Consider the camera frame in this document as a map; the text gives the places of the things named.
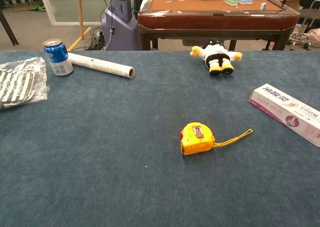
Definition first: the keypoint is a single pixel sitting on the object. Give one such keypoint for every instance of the yellow tape measure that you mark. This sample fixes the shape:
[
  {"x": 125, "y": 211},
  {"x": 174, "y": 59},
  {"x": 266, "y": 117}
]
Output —
[{"x": 197, "y": 142}]

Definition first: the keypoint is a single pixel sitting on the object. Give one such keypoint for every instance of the white paper roll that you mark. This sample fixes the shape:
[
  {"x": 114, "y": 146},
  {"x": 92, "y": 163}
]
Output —
[{"x": 100, "y": 65}]

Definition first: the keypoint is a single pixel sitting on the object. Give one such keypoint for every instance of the black white penguin plush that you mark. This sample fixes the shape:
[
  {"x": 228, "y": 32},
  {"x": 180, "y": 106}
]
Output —
[{"x": 217, "y": 57}]

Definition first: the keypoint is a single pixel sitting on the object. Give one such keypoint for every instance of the blue felt table cover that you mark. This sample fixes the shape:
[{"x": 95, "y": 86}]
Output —
[{"x": 100, "y": 162}]

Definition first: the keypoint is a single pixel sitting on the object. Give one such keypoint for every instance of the blue grey machine base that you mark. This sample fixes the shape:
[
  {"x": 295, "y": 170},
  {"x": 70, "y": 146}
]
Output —
[{"x": 120, "y": 24}]

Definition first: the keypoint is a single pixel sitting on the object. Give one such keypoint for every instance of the brown mahjong table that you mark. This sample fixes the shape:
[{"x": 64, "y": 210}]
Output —
[{"x": 212, "y": 19}]

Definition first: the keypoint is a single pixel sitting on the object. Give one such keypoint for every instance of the blue soda can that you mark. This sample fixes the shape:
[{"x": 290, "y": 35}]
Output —
[{"x": 58, "y": 59}]

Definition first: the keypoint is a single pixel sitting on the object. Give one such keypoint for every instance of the wooden pole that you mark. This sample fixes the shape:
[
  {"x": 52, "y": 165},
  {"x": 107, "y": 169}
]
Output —
[{"x": 80, "y": 12}]

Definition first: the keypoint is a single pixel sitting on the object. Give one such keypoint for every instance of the white pink toothpaste box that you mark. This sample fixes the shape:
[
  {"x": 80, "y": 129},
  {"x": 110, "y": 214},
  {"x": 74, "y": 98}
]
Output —
[{"x": 287, "y": 112}]

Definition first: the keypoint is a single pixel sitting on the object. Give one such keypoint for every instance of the striped cloth in plastic bag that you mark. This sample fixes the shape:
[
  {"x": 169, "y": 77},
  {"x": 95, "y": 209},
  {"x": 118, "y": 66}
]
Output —
[{"x": 20, "y": 84}]

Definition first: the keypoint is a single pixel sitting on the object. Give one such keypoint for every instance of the single white blue mahjong tile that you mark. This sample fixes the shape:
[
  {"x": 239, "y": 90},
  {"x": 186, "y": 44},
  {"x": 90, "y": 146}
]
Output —
[{"x": 263, "y": 6}]

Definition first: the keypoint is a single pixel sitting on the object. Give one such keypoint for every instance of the dark table leg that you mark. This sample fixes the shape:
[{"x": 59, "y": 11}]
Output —
[{"x": 8, "y": 29}]

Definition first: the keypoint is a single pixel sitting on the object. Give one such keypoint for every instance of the black office chair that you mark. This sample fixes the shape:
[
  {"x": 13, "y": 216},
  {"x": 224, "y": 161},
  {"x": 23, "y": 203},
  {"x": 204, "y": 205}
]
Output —
[{"x": 308, "y": 0}]

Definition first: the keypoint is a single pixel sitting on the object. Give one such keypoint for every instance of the glass partition frame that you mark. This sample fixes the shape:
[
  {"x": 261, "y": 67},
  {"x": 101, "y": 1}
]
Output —
[{"x": 47, "y": 7}]

